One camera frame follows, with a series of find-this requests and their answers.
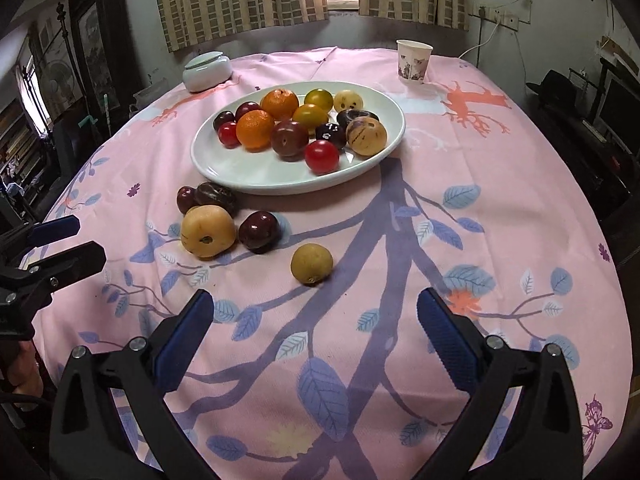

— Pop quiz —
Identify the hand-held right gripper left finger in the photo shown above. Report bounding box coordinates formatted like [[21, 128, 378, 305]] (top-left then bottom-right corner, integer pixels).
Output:
[[49, 289, 216, 480]]

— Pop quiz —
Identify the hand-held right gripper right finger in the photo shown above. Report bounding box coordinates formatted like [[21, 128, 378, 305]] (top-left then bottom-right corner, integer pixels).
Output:
[[410, 287, 585, 480]]

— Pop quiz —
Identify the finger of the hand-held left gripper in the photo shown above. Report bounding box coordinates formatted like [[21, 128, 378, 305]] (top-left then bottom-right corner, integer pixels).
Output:
[[20, 215, 81, 248], [27, 241, 107, 291]]

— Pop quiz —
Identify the white oval plate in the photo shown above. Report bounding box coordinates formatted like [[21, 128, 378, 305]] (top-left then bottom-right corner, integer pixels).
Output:
[[190, 81, 406, 196]]

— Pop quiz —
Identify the orange mandarin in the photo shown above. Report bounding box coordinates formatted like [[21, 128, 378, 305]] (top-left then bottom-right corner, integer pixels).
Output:
[[260, 88, 300, 120], [236, 109, 276, 151]]

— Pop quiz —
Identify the speckled tan round fruit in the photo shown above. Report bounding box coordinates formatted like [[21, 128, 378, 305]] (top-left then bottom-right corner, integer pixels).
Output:
[[345, 116, 388, 156]]

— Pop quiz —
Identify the large red-purple plum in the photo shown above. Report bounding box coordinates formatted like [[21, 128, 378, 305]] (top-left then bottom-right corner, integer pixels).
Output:
[[271, 120, 310, 161]]

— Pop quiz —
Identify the red cherry tomato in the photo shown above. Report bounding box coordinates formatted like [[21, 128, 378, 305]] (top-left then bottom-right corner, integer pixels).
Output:
[[305, 140, 340, 176]]

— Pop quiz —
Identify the large dark purple plum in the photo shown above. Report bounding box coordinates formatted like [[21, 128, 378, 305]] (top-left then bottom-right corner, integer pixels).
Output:
[[315, 122, 348, 151]]

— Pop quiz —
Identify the dark brown wrinkled fruit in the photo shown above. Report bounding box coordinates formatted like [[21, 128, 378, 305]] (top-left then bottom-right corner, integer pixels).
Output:
[[336, 108, 381, 128], [194, 182, 239, 216]]

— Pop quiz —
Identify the large yellow tomato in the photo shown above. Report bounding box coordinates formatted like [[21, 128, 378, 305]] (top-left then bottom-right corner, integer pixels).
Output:
[[292, 104, 330, 133]]

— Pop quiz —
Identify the person's left hand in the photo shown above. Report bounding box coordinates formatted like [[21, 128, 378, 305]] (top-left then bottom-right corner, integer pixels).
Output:
[[12, 342, 43, 396]]

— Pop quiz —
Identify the yellow peach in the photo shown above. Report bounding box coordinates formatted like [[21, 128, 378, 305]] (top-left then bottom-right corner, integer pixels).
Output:
[[180, 205, 236, 261]]

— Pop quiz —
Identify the small dark red plum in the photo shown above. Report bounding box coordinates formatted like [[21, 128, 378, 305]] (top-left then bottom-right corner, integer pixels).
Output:
[[176, 186, 199, 214]]

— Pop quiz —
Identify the pink floral tablecloth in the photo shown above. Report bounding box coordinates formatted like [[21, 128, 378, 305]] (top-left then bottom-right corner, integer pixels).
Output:
[[30, 47, 631, 480]]

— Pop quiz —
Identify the yellow-green round fruit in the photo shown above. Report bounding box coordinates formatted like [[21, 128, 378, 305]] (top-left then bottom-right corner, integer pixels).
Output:
[[291, 243, 334, 286]]

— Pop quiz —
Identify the standing fan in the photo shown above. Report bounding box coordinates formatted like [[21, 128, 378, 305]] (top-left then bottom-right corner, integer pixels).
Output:
[[46, 59, 81, 106]]

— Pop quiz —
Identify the dark wooden cabinet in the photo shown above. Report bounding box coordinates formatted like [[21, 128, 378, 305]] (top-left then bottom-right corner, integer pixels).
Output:
[[67, 0, 151, 126]]

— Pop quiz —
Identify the white ceramic lidded jar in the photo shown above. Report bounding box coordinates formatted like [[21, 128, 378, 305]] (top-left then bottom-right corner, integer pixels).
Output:
[[182, 51, 233, 93]]

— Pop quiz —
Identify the pale yellow spotted fruit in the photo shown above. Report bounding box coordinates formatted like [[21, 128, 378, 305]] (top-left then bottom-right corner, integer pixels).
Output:
[[333, 89, 363, 113]]

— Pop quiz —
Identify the yellow-green tomato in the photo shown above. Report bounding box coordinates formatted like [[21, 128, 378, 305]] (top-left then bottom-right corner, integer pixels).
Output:
[[304, 88, 333, 112]]

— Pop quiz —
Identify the black hat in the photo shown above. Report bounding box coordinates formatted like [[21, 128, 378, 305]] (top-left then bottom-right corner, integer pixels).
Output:
[[526, 69, 583, 106]]

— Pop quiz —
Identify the printed paper cup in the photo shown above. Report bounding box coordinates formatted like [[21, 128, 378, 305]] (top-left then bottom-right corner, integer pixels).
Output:
[[397, 39, 433, 84]]

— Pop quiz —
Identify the wide checked curtain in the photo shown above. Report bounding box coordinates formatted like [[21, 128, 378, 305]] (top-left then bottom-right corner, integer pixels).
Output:
[[151, 0, 330, 53]]

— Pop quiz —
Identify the dark monitor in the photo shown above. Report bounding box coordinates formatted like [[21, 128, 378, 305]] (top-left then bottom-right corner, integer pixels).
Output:
[[597, 72, 640, 156]]

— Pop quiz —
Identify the green handled broom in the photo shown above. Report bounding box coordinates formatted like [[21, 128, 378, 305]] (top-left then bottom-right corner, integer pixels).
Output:
[[80, 95, 113, 136]]

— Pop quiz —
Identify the white power cable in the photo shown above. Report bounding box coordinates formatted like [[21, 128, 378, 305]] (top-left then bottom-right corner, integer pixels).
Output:
[[459, 22, 501, 58]]

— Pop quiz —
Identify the wall socket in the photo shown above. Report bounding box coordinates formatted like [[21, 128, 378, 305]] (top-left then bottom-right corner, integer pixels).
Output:
[[472, 5, 521, 28]]

